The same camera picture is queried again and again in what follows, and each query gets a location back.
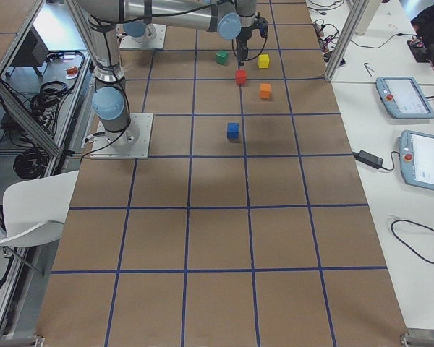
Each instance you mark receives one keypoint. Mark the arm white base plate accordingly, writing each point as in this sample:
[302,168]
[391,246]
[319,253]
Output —
[152,39]
[134,143]

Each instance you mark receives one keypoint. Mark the red wooden block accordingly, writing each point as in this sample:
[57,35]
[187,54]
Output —
[240,77]

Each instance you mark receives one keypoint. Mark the orange snack packet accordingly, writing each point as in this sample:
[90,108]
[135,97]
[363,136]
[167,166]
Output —
[71,73]

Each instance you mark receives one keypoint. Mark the blue wooden block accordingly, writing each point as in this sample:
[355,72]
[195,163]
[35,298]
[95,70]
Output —
[232,131]

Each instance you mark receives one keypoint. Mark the teach pendant tablet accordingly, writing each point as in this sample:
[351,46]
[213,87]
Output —
[416,151]
[403,99]

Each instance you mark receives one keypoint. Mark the black power adapter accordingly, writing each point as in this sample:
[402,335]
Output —
[368,159]

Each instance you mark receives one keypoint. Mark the green wooden block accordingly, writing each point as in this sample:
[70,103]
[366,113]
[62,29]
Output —
[222,57]

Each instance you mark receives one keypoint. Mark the allen key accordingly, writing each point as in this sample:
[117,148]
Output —
[369,69]

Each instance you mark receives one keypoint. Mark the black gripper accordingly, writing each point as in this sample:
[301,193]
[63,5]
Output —
[242,44]

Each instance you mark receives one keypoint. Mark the far teach pendant tablet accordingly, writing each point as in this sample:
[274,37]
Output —
[403,99]

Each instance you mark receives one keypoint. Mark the orange wooden block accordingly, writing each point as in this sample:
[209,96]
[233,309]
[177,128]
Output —
[265,91]

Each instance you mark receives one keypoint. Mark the yellow wooden block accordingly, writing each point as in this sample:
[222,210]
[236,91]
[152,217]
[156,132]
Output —
[264,61]

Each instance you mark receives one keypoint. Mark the near teach pendant tablet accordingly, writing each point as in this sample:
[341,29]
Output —
[416,151]

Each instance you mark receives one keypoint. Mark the white chair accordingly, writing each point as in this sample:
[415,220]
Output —
[35,211]

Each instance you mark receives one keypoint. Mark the aluminium frame post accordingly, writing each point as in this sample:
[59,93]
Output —
[350,25]

